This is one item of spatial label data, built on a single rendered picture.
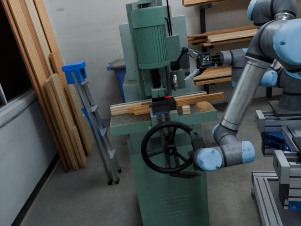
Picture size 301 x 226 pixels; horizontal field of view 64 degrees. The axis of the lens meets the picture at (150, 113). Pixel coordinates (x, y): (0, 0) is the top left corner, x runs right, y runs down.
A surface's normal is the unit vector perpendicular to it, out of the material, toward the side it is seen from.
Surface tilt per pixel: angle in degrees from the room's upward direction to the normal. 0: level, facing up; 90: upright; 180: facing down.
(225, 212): 0
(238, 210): 0
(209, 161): 61
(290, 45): 85
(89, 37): 90
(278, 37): 69
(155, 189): 90
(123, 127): 90
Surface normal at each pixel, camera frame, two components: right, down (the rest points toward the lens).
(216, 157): -0.07, -0.12
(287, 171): -0.22, 0.38
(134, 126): 0.08, 0.35
